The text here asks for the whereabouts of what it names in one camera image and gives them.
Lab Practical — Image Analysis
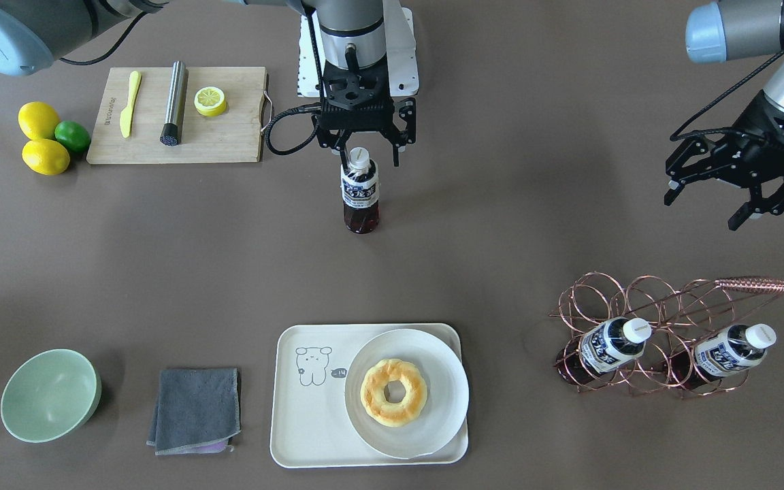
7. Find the green bowl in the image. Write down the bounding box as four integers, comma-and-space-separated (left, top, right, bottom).
0, 348, 102, 443

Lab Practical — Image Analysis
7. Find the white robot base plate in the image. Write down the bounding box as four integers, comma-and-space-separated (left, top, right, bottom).
297, 1, 419, 97

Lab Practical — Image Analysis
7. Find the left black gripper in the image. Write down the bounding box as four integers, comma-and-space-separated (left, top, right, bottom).
664, 93, 784, 231

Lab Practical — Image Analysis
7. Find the glazed donut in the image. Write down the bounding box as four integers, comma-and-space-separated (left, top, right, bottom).
360, 359, 429, 427

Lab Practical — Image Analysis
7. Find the beige rabbit tray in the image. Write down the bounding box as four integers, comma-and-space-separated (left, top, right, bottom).
269, 323, 469, 468

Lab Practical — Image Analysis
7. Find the whole lemon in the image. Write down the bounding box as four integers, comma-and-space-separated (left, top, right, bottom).
22, 139, 71, 176
18, 101, 61, 140

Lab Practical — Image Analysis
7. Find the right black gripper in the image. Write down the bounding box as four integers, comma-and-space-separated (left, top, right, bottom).
313, 65, 416, 169

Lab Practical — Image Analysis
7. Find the green lime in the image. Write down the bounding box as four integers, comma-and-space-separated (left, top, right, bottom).
54, 120, 91, 153

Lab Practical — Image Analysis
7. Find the yellow plastic knife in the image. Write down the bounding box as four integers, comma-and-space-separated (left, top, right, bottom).
119, 69, 142, 137

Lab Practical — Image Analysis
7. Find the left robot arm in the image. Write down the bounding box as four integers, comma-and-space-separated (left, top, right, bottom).
664, 1, 784, 230

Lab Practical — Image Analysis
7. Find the steel muddler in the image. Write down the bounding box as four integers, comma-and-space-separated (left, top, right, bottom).
159, 60, 188, 146

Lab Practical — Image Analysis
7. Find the half lemon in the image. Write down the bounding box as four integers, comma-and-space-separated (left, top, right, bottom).
193, 86, 228, 117

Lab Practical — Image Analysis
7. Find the wooden cutting board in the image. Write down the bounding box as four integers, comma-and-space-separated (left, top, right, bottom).
86, 66, 267, 165

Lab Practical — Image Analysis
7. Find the grey folded cloth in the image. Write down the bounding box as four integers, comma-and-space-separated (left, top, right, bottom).
146, 367, 242, 456

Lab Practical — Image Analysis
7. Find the white plate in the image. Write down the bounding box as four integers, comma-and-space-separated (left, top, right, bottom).
344, 329, 470, 460

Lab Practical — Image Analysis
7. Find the upper whole lemon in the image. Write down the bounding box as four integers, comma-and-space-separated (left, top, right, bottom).
18, 101, 61, 140

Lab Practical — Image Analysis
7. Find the tea bottle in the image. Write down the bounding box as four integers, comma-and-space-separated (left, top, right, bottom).
340, 148, 379, 235
663, 323, 776, 390
555, 316, 653, 385

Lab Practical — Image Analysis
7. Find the copper wire bottle rack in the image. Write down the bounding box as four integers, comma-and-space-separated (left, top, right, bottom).
553, 271, 784, 398

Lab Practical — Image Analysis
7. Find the lower whole lemon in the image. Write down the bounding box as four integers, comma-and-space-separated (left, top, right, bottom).
22, 139, 71, 176

